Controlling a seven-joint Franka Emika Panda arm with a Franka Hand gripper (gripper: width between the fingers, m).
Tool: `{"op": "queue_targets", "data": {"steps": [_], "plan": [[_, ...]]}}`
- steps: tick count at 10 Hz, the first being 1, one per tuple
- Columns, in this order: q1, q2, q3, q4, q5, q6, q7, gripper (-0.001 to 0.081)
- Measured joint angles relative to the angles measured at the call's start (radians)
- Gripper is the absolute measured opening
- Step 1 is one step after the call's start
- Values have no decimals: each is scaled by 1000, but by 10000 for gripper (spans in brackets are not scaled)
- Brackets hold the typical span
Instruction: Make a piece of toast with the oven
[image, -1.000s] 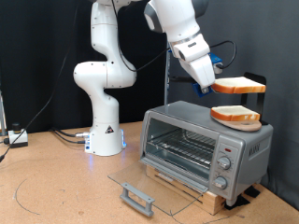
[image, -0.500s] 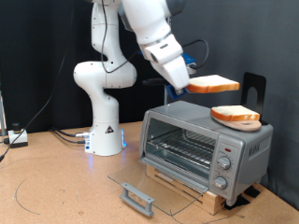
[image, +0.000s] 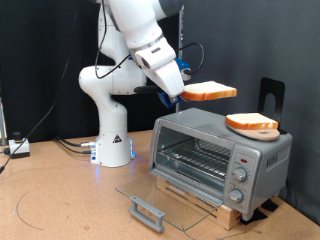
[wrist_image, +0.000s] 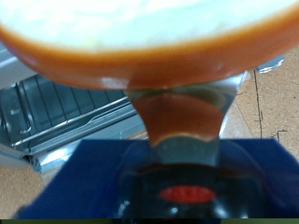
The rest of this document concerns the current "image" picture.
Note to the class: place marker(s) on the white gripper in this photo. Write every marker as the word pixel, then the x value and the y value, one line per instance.
pixel 163 73

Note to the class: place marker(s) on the white bread slice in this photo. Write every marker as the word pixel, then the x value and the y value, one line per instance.
pixel 250 120
pixel 210 90

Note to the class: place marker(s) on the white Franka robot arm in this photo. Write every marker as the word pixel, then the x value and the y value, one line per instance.
pixel 110 146

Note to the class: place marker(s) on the silver oven knob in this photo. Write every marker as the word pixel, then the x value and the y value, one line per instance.
pixel 235 195
pixel 240 174

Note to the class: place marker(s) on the silver toaster oven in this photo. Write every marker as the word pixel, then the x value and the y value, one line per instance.
pixel 276 166

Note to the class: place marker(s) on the vertical metal pole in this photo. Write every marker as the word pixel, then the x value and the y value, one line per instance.
pixel 182 30

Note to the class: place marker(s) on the black metal bookend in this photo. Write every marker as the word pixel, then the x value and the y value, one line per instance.
pixel 265 86

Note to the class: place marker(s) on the small round wooden board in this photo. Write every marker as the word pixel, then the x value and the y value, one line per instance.
pixel 263 135

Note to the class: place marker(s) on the wooden slatted block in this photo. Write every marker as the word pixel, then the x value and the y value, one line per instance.
pixel 230 218

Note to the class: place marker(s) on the black foam pad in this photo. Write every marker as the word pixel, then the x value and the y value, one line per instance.
pixel 270 205
pixel 256 216

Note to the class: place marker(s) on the emergency stop button box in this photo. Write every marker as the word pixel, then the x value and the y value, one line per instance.
pixel 20 148

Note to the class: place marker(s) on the metal post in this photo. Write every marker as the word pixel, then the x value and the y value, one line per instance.
pixel 2 126

